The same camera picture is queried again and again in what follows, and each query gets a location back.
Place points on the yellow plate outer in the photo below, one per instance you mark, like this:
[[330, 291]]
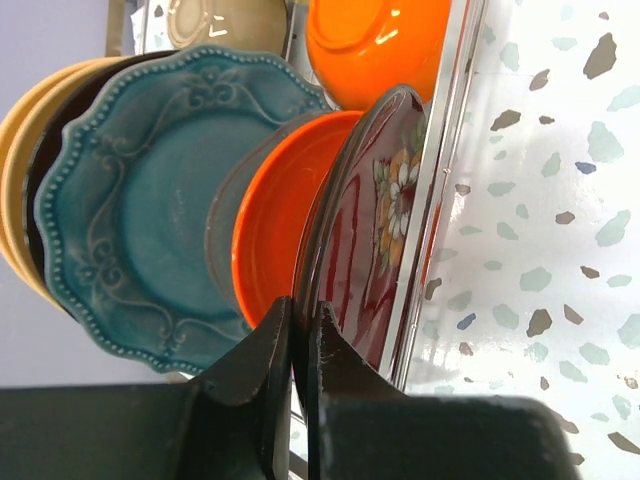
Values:
[[15, 175]]

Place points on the orange plate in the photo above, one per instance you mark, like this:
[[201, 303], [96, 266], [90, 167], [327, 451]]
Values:
[[273, 212]]

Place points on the beige small plate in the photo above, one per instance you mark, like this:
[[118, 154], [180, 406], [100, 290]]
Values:
[[251, 25]]

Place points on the yellow plate inner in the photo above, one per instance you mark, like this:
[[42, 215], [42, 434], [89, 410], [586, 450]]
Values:
[[25, 200]]

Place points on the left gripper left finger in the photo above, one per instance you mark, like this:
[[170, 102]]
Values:
[[230, 422]]

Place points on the red floral plate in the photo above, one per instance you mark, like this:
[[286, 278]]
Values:
[[353, 241]]

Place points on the orange ceramic bowl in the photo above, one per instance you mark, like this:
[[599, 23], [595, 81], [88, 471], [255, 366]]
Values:
[[359, 49]]

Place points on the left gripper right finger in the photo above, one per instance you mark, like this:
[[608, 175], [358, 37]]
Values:
[[361, 427]]

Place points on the dark brown beige plate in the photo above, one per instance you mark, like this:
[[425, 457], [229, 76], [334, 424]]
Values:
[[37, 148]]

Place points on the clear glass plate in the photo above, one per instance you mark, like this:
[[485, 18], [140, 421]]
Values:
[[226, 202]]

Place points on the yellow plate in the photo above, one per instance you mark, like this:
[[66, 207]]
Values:
[[15, 175], [25, 200]]

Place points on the chrome wire dish rack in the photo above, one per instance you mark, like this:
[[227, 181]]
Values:
[[442, 133]]

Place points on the teal embossed plate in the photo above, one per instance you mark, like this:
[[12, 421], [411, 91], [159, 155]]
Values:
[[122, 211]]

